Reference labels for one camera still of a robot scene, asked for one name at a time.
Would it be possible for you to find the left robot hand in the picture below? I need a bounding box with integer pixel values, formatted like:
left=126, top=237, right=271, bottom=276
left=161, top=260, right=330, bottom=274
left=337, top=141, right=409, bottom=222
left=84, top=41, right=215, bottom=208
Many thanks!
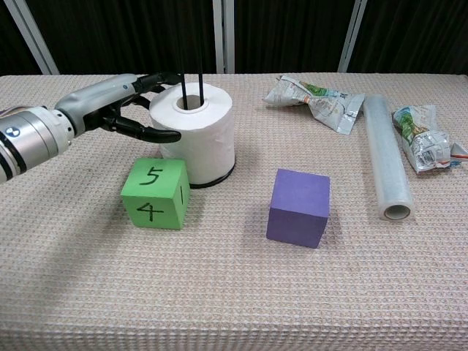
left=54, top=72, right=182, bottom=143

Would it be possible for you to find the black wire roll holder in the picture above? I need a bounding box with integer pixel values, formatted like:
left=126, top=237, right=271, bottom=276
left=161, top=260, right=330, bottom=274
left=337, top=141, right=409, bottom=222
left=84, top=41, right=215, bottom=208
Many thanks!
left=180, top=0, right=235, bottom=190

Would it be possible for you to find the purple foam cube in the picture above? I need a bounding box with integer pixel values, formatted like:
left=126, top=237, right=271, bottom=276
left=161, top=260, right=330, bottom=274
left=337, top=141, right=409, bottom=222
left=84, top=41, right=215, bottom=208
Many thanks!
left=265, top=168, right=331, bottom=249

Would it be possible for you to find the clear plastic wrap roll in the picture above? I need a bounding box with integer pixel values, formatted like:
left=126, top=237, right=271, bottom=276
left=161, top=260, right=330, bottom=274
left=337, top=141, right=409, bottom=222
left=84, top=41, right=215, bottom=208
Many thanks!
left=362, top=94, right=415, bottom=222

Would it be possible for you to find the green numbered foam cube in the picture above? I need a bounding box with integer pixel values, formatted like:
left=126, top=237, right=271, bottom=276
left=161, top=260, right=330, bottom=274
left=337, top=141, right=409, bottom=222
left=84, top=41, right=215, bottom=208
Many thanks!
left=121, top=157, right=192, bottom=231

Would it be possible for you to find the white frame post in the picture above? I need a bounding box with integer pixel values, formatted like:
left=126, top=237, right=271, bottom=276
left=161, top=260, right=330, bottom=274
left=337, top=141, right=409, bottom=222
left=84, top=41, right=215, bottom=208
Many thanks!
left=337, top=0, right=369, bottom=73
left=3, top=0, right=60, bottom=76
left=213, top=0, right=235, bottom=74

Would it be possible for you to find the white toilet paper roll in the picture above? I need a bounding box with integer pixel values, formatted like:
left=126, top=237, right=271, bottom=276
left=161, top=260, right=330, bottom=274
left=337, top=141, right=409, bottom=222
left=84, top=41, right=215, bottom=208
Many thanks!
left=148, top=82, right=236, bottom=186

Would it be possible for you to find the crumpled snack bag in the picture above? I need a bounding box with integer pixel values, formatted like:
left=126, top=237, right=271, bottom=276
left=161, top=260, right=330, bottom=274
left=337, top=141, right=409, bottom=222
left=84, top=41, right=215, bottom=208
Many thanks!
left=391, top=105, right=468, bottom=175

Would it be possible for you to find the crumpled twisted snack wrapper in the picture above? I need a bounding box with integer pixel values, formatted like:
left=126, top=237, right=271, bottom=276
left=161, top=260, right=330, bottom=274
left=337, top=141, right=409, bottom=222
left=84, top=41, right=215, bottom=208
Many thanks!
left=262, top=75, right=366, bottom=135

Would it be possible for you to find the beige waffle tablecloth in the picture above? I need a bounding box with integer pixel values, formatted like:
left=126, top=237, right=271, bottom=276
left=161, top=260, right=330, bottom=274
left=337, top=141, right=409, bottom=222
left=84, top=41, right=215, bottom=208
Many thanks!
left=0, top=72, right=468, bottom=351

